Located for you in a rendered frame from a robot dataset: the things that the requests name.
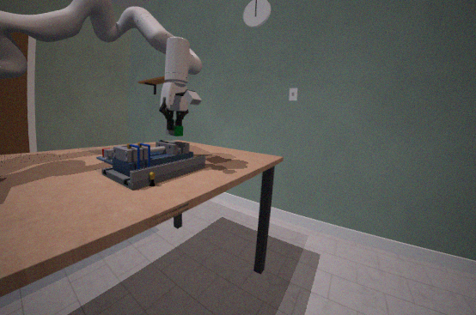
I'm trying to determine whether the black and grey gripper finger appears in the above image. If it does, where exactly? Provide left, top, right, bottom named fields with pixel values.
left=159, top=98, right=174, bottom=130
left=175, top=109, right=189, bottom=126

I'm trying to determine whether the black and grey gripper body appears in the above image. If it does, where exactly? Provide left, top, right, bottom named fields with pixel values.
left=160, top=82, right=188, bottom=112

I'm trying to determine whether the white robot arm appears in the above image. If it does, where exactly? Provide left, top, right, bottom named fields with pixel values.
left=0, top=0, right=202, bottom=83

